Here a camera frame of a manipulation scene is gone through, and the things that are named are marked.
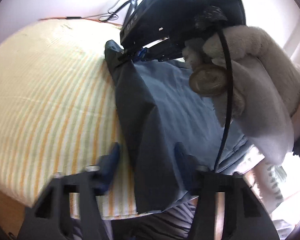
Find black pants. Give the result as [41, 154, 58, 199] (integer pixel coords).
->
[104, 39, 249, 214]

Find right hand white glove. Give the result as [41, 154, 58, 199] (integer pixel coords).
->
[183, 25, 300, 165]

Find black mini tripod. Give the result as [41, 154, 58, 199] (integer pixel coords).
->
[104, 0, 138, 26]

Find yellow striped towel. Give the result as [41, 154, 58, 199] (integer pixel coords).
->
[0, 20, 124, 206]

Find black ring light cable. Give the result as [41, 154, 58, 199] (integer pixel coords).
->
[38, 0, 133, 23]

